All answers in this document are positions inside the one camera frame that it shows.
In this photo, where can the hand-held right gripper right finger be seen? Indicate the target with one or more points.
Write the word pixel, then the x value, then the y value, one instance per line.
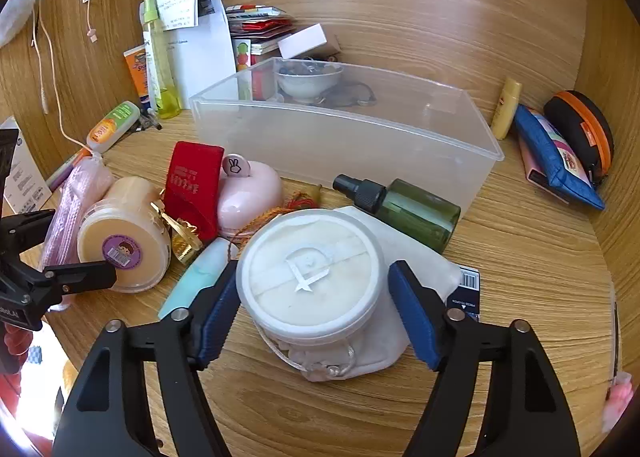
pixel 415 322

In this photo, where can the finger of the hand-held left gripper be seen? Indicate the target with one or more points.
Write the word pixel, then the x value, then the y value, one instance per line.
pixel 30 227
pixel 82 277

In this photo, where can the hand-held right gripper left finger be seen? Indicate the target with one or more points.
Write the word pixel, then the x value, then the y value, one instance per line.
pixel 216 319

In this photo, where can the cream jar with purple label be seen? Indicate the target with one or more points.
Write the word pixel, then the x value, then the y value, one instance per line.
pixel 125 229

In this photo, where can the white round powder jar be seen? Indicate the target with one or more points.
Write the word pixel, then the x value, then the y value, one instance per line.
pixel 310 297

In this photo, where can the dark green spray bottle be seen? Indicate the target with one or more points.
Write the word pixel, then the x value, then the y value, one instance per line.
pixel 420 214

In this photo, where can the pink apple-shaped case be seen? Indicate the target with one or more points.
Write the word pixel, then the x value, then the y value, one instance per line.
pixel 250 197

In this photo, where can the clear plastic storage box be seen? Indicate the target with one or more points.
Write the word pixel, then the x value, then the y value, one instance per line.
pixel 350 147

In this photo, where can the wooden desktop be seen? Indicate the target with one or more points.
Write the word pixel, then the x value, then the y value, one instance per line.
pixel 525 262

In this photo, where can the pink textured packet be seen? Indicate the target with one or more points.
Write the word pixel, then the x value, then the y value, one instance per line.
pixel 70 207

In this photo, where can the teal tube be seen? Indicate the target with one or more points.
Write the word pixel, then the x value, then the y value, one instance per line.
pixel 200 267

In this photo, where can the white printed box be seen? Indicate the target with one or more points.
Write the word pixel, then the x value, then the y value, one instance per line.
pixel 25 172

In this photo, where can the black barcode card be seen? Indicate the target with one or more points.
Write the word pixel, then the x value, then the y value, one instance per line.
pixel 468 287

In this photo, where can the purple marker pen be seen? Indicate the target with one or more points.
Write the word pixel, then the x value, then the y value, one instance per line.
pixel 67 169

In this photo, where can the gold metal ornament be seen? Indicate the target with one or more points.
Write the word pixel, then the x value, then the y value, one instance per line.
pixel 185 244

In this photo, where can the orange green tube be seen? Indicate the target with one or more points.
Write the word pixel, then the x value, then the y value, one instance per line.
pixel 112 126

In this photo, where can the orange sunscreen tube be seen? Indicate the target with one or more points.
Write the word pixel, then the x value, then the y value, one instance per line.
pixel 136 77

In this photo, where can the pink flat box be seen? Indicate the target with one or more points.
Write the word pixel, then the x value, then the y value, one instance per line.
pixel 532 171

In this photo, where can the yellow-green spray bottle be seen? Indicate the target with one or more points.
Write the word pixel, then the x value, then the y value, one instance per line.
pixel 162 77

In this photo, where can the blue pencil pouch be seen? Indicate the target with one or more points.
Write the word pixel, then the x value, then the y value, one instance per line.
pixel 545 147

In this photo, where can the white cloth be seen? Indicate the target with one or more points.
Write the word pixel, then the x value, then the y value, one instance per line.
pixel 17 2

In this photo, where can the small yellow bottle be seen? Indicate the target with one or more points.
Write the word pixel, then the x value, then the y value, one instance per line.
pixel 506 109

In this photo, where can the black eyeglasses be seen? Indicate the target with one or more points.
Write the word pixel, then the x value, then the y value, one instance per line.
pixel 350 93

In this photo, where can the small red box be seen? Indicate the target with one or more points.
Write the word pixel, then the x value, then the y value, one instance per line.
pixel 262 84

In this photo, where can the white folded card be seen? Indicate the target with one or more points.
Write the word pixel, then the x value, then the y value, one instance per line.
pixel 205 57

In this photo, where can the white ceramic bowl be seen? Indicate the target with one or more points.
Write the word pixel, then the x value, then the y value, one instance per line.
pixel 307 84

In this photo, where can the black orange zip case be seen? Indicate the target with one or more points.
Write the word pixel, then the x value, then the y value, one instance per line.
pixel 585 127

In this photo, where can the handwritten white paper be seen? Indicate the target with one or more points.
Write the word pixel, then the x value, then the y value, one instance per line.
pixel 175 4

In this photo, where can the pile of small trinkets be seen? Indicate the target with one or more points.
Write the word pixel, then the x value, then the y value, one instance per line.
pixel 302 68

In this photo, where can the fruit print card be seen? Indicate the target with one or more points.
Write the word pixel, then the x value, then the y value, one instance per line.
pixel 242 54

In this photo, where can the small white box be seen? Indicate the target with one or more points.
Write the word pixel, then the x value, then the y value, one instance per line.
pixel 302 42

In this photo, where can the stack of colourful packets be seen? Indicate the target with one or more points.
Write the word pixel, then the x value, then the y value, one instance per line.
pixel 260 22

